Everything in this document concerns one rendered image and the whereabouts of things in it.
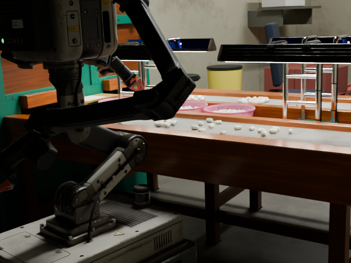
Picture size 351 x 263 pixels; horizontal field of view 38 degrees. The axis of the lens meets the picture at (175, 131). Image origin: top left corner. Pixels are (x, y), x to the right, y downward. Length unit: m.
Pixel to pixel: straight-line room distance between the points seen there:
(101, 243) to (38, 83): 1.38
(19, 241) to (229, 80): 4.17
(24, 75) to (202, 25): 3.95
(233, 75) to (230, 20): 1.40
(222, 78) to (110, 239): 4.09
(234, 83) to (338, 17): 3.22
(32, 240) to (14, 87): 1.16
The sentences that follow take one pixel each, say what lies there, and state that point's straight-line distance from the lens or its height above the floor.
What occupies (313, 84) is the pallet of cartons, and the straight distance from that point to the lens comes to 6.80.
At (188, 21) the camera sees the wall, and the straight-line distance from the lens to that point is 6.36.
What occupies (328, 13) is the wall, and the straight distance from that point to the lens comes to 8.69.
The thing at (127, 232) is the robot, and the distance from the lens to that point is 1.91.
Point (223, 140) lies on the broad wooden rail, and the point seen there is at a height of 0.77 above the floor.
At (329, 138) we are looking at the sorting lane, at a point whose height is 0.74.
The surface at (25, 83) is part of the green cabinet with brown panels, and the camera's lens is 2.93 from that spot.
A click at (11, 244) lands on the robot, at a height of 0.47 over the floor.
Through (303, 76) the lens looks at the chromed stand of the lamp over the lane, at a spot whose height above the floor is 0.96.
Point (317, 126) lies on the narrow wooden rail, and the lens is 2.27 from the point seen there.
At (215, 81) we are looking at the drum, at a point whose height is 0.50.
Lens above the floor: 1.24
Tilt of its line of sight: 13 degrees down
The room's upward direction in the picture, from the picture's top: 2 degrees counter-clockwise
